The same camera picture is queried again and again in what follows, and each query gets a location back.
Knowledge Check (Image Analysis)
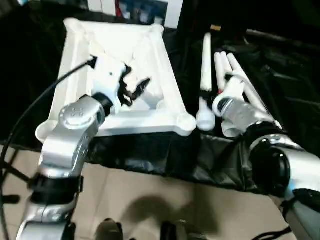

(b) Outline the white plastic table leg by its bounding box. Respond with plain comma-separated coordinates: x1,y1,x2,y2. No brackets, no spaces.
219,50,272,118
226,53,283,130
213,51,243,139
195,32,215,131

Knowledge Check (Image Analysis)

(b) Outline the white plastic table top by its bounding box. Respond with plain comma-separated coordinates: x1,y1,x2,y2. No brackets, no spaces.
35,17,197,141

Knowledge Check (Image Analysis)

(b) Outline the white glass-door cabinet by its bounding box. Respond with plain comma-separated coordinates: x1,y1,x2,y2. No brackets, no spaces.
87,0,185,28

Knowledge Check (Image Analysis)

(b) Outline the long black bar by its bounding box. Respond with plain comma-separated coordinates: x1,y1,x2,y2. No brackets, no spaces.
246,28,301,47

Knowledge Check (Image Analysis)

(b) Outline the grey robot left foot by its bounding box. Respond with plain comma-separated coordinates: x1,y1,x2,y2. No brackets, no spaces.
96,218,125,240

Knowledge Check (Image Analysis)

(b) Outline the grey robot foot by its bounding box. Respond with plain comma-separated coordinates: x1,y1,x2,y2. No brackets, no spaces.
161,219,192,240
96,218,125,240

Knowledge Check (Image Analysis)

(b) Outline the grey robot right foot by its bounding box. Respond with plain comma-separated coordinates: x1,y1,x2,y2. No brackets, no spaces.
161,219,192,240

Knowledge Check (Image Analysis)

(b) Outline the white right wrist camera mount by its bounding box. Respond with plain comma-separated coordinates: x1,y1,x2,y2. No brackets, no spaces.
211,74,245,116

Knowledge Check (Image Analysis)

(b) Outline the black left wrist camera cable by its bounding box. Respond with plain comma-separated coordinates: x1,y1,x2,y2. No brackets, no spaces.
0,56,98,240

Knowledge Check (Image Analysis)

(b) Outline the dark folding stand frame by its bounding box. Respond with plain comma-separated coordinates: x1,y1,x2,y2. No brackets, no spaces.
0,139,35,201

